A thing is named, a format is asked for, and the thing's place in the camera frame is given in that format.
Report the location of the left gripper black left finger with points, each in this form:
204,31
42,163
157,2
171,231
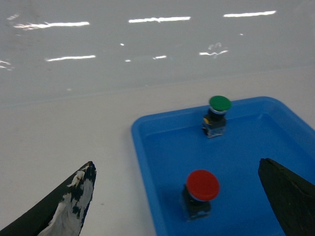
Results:
62,212

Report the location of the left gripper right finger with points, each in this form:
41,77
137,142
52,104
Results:
291,197

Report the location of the red mushroom push button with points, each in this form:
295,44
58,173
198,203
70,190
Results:
200,189

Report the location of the green mushroom push button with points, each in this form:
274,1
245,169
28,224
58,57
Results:
214,122

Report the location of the blue plastic tray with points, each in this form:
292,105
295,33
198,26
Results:
171,145

